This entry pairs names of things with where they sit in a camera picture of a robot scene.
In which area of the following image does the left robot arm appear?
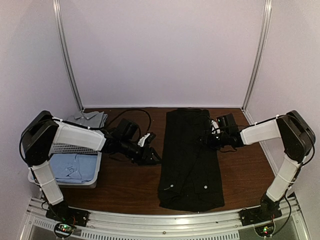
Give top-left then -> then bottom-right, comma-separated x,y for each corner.
18,110 -> 162,222

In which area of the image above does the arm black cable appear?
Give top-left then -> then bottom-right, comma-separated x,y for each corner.
196,113 -> 221,137
104,109 -> 152,136

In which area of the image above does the black long sleeve shirt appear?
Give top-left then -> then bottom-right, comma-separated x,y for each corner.
157,108 -> 225,212

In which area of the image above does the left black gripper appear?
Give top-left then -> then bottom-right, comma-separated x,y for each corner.
118,138 -> 162,166

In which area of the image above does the left aluminium corner post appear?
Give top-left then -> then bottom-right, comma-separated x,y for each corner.
52,0 -> 84,111

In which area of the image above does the aluminium corner post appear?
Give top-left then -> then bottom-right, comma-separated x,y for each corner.
52,0 -> 84,111
241,0 -> 273,112

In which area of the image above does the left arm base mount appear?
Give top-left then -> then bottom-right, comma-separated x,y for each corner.
45,202 -> 89,227

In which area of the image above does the right circuit board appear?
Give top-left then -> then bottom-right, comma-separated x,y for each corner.
254,223 -> 275,238

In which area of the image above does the circuit board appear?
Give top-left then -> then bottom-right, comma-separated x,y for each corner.
254,223 -> 275,238
53,222 -> 76,238

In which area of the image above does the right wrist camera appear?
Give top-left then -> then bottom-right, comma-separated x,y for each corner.
211,119 -> 220,134

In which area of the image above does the white plastic mesh basket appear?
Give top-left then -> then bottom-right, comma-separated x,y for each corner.
26,139 -> 104,189

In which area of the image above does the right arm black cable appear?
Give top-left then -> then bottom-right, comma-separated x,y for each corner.
196,113 -> 221,137

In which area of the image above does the front aluminium rail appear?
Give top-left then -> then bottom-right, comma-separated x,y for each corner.
17,197 -> 311,240

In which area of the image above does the folded light blue shirt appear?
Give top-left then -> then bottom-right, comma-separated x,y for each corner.
49,153 -> 98,184

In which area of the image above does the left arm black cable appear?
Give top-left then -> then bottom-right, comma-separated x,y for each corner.
104,109 -> 152,136

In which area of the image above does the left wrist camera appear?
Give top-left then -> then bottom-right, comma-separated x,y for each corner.
137,132 -> 156,147

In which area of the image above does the right aluminium corner post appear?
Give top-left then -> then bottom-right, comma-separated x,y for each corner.
241,0 -> 273,112

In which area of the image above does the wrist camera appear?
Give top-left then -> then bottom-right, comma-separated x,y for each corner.
211,119 -> 220,134
137,132 -> 156,147

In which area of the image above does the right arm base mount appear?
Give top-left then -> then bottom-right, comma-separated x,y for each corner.
238,205 -> 283,226

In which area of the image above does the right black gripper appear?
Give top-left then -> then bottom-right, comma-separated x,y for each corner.
194,130 -> 229,151

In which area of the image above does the left circuit board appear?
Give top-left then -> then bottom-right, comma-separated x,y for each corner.
53,222 -> 76,238

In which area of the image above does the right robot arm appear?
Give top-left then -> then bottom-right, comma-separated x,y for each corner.
199,110 -> 316,221

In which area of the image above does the grey cloth behind basket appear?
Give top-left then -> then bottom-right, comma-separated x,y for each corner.
67,111 -> 108,128

